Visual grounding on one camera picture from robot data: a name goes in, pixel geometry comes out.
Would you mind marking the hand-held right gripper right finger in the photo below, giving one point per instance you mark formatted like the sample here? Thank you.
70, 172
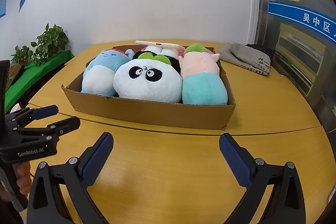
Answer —
235, 158

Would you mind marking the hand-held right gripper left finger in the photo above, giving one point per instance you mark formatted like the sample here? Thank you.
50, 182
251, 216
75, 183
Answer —
97, 158

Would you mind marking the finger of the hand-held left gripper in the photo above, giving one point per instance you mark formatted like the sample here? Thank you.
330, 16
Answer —
44, 111
65, 124

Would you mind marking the brown cardboard box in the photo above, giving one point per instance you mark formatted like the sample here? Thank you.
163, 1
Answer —
147, 113

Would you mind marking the white panda plush toy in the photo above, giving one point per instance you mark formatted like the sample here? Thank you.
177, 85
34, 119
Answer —
149, 85

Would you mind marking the person's left forearm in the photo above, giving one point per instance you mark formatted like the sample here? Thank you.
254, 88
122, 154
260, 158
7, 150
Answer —
6, 209

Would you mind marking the person's left hand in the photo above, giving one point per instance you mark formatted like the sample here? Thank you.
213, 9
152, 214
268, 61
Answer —
24, 179

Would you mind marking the brown paper bag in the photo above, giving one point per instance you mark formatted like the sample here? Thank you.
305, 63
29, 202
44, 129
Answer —
14, 72

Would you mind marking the blue plush toy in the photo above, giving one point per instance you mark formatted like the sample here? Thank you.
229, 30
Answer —
98, 79

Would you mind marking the small green potted plant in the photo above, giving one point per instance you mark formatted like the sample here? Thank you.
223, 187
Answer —
22, 56

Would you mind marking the large green potted plant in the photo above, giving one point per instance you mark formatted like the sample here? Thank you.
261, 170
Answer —
51, 41

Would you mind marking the pink and teal plush toy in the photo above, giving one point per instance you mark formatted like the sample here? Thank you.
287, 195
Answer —
202, 87

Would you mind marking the grey cloth bag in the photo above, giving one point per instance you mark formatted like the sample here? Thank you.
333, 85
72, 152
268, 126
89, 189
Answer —
241, 56

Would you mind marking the shelf behind glass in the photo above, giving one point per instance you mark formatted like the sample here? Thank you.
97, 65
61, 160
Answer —
299, 56

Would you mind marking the pink strawberry plush toy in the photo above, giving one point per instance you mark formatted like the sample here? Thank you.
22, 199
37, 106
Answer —
168, 52

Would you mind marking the blue door banner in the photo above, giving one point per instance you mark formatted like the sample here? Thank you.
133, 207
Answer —
302, 16

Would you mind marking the blue framed wall poster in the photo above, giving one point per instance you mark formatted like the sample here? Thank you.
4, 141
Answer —
2, 5

